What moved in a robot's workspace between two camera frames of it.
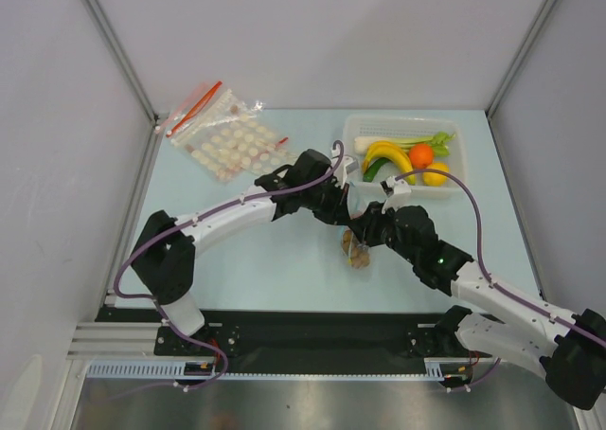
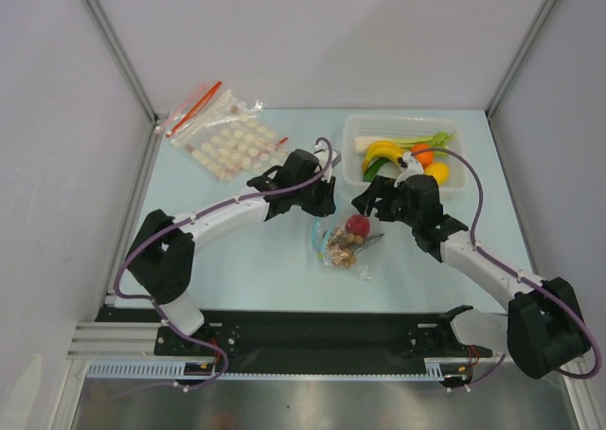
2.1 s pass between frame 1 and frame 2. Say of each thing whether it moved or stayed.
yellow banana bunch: stayed
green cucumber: stayed
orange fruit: stayed
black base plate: stayed
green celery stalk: stayed
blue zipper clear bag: moved
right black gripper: moved
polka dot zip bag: stayed
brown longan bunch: moved
